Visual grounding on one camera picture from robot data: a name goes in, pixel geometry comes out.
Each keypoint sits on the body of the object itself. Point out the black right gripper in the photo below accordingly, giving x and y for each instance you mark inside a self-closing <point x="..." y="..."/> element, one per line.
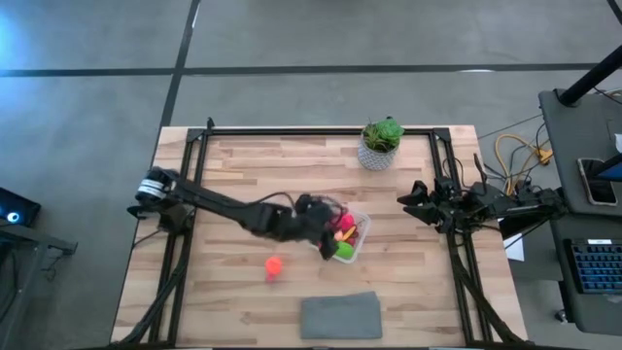
<point x="449" y="206"/>

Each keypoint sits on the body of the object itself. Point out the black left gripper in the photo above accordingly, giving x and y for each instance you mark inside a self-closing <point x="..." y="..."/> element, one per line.
<point x="313" y="219"/>

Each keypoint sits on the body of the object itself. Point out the green toy pear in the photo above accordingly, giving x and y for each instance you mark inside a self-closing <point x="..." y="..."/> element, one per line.
<point x="346" y="251"/>

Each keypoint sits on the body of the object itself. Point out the yellow toy chili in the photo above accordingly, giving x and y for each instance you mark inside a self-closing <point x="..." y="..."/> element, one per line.
<point x="349" y="233"/>

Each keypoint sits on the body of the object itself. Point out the clear plastic tupperware container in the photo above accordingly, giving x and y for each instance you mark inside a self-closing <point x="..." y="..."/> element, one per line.
<point x="362" y="231"/>

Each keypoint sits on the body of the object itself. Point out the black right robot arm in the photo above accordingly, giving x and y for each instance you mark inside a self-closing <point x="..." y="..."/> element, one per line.
<point x="510" y="209"/>

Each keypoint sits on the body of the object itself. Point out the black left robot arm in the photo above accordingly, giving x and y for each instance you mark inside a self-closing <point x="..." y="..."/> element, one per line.
<point x="218" y="206"/>

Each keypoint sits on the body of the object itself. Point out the orange toy pumpkin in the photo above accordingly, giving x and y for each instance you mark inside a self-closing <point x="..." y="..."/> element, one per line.
<point x="274" y="265"/>

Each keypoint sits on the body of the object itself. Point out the potted succulent in patterned pot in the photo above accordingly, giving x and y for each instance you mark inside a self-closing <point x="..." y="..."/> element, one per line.
<point x="375" y="158"/>

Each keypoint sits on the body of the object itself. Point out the gray folded cloth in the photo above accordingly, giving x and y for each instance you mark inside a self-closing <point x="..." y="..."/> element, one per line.
<point x="340" y="316"/>

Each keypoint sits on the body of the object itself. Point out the white paper sheet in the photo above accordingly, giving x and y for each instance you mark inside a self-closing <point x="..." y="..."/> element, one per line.
<point x="516" y="250"/>

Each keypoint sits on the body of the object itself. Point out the gray side desk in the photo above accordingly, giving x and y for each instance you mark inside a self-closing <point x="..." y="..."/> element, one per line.
<point x="573" y="121"/>

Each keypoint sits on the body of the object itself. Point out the black smartphone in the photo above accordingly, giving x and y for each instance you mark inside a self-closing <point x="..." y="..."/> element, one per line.
<point x="597" y="182"/>

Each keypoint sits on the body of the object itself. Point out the backlit black keyboard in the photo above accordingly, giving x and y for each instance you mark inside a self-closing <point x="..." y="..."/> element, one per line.
<point x="597" y="267"/>

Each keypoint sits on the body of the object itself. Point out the black pole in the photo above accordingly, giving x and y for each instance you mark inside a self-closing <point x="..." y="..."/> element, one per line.
<point x="590" y="78"/>

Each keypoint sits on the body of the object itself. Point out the gray metal stand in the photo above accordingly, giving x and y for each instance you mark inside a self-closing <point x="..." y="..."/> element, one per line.
<point x="39" y="240"/>

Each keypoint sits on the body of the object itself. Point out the black device with blue light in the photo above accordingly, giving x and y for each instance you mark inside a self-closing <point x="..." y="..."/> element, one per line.
<point x="19" y="206"/>

